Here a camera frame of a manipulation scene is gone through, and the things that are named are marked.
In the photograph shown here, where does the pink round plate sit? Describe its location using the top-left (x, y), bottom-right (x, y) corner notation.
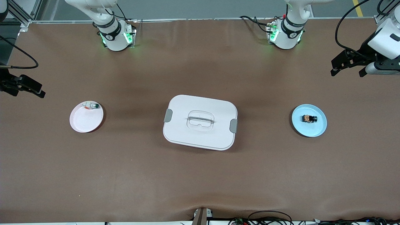
top-left (69, 101), bottom-right (104, 133)

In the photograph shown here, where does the light blue round plate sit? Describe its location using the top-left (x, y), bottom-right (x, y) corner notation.
top-left (292, 104), bottom-right (328, 138)

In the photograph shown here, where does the white plastic storage box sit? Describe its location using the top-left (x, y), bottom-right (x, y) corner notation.
top-left (163, 95), bottom-right (238, 151)

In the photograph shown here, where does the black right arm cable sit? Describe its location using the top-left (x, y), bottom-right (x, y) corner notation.
top-left (0, 35), bottom-right (39, 69)

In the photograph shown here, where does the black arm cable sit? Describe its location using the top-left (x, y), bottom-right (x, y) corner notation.
top-left (335, 0), bottom-right (375, 58)
top-left (0, 35), bottom-right (39, 69)

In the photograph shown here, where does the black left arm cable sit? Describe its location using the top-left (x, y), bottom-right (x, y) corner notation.
top-left (335, 0), bottom-right (375, 58)

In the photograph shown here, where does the black base cable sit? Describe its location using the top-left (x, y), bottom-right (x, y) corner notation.
top-left (239, 15), bottom-right (283, 33)
top-left (106, 3), bottom-right (128, 21)

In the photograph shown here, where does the silver table edge rail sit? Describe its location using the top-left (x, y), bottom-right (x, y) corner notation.
top-left (19, 17), bottom-right (380, 25)

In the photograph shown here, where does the tangled black cable bundle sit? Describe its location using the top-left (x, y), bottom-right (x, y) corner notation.
top-left (230, 210), bottom-right (400, 225)

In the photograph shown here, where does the clear recessed lid handle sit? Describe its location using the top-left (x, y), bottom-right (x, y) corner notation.
top-left (187, 110), bottom-right (215, 132)

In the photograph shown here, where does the brown camera mounting post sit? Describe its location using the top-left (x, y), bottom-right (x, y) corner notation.
top-left (192, 207), bottom-right (213, 225)

